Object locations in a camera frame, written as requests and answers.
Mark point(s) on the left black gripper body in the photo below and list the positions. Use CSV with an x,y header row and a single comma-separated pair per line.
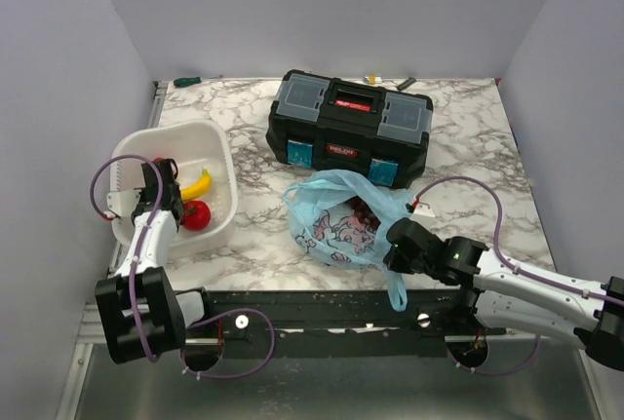
x,y
142,197

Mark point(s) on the red fake fruit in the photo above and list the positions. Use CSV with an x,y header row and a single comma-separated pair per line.
x,y
197,216

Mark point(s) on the yellow fake banana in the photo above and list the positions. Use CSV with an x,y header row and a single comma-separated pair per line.
x,y
198,189

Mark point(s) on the light blue plastic bag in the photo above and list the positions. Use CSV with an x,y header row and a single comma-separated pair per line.
x,y
325,229

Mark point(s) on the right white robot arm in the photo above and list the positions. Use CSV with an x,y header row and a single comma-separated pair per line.
x,y
507,293

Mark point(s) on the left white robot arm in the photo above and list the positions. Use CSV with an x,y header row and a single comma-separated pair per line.
x,y
141,315

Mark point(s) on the dark red fake grapes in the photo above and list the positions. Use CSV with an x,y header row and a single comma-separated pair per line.
x,y
362,213

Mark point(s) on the white plastic basket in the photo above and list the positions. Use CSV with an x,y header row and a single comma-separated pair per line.
x,y
196,146

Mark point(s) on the black plastic toolbox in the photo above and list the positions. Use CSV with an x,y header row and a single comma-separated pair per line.
x,y
324,123

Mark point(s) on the yellow white small connector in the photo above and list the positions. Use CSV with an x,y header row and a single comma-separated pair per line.
x,y
373,80

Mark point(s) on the small black clip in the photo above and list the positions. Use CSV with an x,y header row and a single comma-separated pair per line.
x,y
405,84

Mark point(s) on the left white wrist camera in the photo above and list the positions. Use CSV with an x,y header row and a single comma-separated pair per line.
x,y
121,204

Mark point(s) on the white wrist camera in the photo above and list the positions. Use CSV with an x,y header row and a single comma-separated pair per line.
x,y
419,209
121,204

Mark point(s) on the green handled screwdriver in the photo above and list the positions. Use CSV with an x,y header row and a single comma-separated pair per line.
x,y
186,82

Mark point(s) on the aluminium frame profile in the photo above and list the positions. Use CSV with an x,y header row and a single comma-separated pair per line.
x,y
90,329

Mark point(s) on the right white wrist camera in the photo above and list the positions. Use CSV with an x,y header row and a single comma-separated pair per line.
x,y
419,209

